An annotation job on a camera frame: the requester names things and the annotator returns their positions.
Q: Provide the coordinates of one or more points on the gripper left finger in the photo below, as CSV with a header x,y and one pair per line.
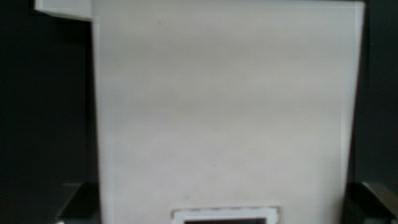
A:
x,y
78,211

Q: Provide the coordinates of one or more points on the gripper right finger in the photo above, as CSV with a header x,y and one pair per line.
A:
x,y
375,201

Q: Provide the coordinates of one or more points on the white cube block with tag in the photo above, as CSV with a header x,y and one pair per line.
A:
x,y
226,81

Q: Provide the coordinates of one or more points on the white cabinet body box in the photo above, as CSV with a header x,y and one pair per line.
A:
x,y
71,9

